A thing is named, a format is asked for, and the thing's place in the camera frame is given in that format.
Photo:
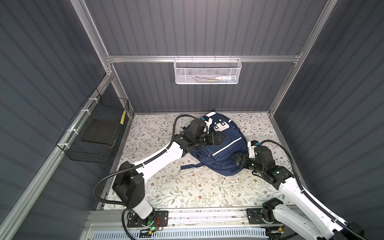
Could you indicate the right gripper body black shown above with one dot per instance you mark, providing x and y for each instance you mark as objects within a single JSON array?
[{"x": 248, "y": 163}]

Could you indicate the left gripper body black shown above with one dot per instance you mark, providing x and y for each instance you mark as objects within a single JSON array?
[{"x": 205, "y": 139}]

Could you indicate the navy blue student backpack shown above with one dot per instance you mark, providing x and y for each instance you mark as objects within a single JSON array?
[{"x": 220, "y": 158}]

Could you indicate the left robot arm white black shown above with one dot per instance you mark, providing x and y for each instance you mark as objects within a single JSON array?
[{"x": 130, "y": 185}]

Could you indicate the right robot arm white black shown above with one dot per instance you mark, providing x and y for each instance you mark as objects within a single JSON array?
[{"x": 319, "y": 223}]

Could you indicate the pens in white basket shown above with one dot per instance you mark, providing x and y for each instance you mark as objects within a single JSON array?
[{"x": 216, "y": 79}]

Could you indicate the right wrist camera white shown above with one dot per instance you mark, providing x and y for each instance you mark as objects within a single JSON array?
[{"x": 251, "y": 146}]

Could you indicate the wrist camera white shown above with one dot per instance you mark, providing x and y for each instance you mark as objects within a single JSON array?
[
  {"x": 251, "y": 146},
  {"x": 208, "y": 122}
]

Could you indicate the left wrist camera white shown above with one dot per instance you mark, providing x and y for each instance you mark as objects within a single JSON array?
[{"x": 208, "y": 122}]

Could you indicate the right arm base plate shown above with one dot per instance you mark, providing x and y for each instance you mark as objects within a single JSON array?
[{"x": 258, "y": 216}]

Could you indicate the aluminium front rail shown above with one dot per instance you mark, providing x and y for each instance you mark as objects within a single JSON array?
[{"x": 201, "y": 218}]

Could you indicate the white wire mesh basket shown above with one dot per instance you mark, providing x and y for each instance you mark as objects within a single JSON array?
[{"x": 186, "y": 68}]

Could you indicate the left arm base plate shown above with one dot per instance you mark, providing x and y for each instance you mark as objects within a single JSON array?
[{"x": 155, "y": 219}]

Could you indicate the black wire wall basket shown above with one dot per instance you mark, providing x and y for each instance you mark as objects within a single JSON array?
[{"x": 96, "y": 132}]

